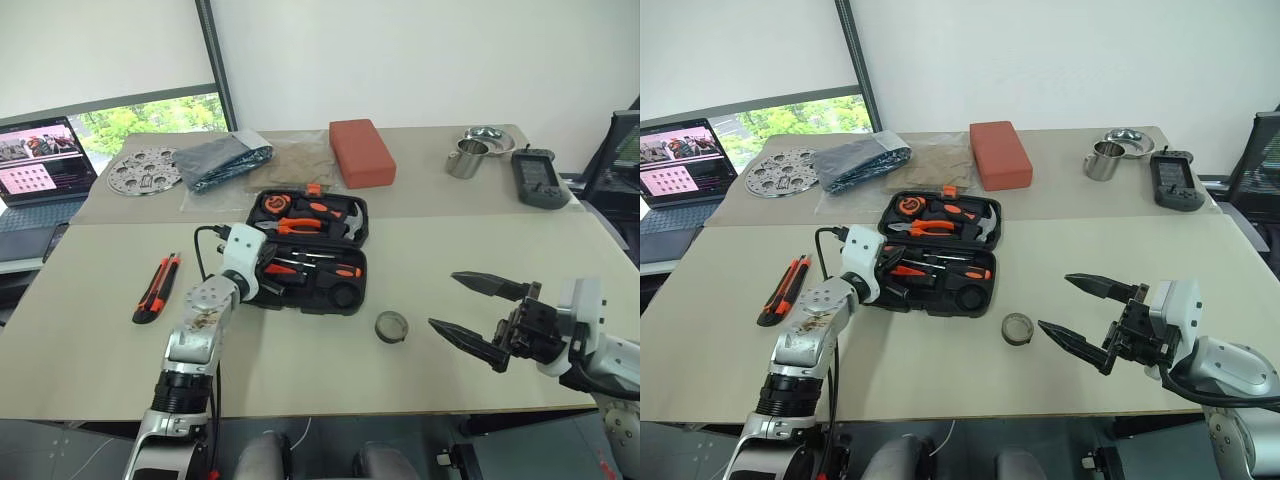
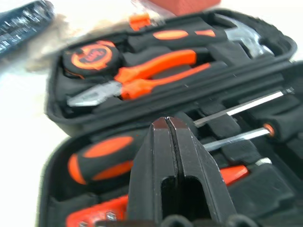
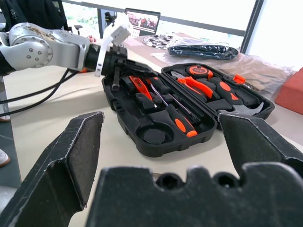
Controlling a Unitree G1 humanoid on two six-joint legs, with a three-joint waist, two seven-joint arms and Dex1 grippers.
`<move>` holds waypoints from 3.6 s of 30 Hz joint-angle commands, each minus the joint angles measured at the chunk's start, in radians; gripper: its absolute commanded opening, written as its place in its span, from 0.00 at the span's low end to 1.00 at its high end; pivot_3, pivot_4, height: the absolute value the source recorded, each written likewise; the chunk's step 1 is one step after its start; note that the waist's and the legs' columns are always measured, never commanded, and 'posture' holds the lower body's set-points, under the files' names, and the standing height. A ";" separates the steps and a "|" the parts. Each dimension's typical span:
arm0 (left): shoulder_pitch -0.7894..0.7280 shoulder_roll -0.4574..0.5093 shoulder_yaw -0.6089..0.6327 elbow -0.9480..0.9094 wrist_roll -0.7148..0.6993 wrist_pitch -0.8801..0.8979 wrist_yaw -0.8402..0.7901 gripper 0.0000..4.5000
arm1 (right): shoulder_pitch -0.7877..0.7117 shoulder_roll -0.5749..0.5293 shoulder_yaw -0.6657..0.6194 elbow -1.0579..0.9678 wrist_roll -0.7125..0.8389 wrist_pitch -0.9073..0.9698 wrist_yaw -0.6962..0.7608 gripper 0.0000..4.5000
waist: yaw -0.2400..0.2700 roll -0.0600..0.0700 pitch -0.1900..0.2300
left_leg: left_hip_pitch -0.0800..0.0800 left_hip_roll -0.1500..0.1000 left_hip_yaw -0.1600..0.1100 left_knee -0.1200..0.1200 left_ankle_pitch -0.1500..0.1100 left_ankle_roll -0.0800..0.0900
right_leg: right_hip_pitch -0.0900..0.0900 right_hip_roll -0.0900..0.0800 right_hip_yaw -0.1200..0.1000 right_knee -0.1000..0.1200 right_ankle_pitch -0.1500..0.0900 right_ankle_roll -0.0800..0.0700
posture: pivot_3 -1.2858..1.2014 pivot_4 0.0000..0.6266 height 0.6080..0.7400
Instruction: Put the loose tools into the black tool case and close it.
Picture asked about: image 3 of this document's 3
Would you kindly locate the orange black tape measure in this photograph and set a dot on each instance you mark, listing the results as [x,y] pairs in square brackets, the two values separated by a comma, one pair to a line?
[197,70]

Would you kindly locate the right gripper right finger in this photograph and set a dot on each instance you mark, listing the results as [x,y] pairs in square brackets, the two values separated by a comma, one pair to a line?
[260,142]

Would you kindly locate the brown paper bags in plastic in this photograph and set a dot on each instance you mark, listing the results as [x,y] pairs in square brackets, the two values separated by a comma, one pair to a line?
[260,71]

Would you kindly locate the long dark-shaft screwdriver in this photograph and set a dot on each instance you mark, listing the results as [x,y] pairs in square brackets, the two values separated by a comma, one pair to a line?
[157,84]

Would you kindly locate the black window frame post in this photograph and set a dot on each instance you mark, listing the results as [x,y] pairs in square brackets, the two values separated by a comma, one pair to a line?
[252,23]

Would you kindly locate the orange voltage tester pen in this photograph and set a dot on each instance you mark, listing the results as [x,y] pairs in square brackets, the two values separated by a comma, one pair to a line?
[139,85]

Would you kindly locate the dark blue folded plastic bag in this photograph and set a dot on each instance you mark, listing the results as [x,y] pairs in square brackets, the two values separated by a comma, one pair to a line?
[203,50]

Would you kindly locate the red rectangular block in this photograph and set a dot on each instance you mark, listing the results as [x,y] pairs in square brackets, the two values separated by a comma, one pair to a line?
[292,92]

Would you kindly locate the person in black clothing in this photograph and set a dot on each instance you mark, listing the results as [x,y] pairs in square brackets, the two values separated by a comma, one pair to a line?
[33,11]

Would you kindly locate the perforated round metal plate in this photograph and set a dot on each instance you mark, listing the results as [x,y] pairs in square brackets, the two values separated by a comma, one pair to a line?
[156,42]

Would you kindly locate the short silver-shaft screwdriver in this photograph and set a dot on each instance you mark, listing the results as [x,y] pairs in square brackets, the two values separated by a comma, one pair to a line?
[181,123]

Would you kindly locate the white shoe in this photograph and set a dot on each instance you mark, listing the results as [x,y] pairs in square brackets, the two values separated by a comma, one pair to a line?
[3,157]
[4,118]

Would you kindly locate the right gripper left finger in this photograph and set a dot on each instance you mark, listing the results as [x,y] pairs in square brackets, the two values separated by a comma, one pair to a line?
[59,177]

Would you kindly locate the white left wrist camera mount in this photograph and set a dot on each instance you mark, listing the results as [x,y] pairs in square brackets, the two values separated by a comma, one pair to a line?
[120,34]

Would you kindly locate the open laptop with pink screen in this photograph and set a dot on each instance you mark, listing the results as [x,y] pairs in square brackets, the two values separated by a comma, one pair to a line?
[142,21]

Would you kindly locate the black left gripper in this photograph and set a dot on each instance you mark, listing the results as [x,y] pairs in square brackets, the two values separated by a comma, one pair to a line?
[112,61]

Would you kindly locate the black tool case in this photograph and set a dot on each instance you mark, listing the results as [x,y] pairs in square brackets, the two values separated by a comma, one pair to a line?
[180,146]

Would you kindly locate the black orange claw hammer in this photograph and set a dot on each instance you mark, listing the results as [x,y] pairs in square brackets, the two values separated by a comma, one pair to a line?
[225,88]

